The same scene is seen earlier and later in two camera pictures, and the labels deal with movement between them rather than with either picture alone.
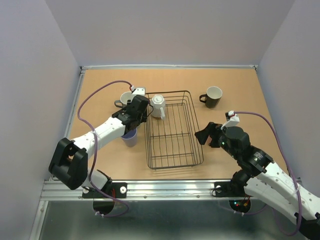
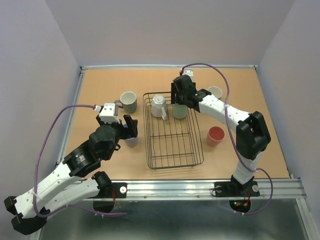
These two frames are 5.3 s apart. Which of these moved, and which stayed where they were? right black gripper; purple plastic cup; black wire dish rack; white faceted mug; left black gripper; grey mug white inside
Moved: right black gripper; left black gripper
Stayed: black wire dish rack; grey mug white inside; white faceted mug; purple plastic cup
